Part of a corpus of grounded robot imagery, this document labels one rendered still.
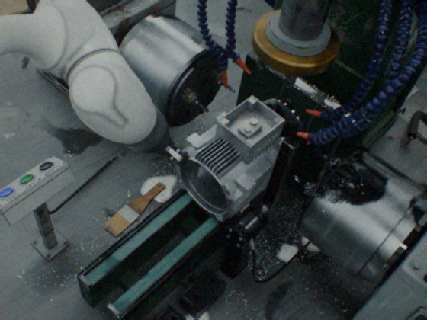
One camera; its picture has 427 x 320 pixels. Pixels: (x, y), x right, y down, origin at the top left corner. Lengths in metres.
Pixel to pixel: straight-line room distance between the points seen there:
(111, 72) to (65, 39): 0.11
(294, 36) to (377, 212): 0.39
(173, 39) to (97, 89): 0.57
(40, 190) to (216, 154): 0.38
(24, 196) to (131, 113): 0.42
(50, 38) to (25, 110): 0.82
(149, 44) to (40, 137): 0.47
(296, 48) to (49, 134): 0.82
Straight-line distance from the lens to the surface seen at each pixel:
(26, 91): 1.71
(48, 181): 1.15
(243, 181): 1.15
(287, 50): 1.05
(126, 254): 1.21
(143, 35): 1.33
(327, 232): 1.13
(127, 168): 1.48
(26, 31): 0.83
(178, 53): 1.27
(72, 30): 0.85
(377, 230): 1.10
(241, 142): 1.13
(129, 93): 0.78
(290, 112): 1.30
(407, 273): 1.05
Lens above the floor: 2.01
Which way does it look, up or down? 53 degrees down
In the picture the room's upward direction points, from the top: 10 degrees clockwise
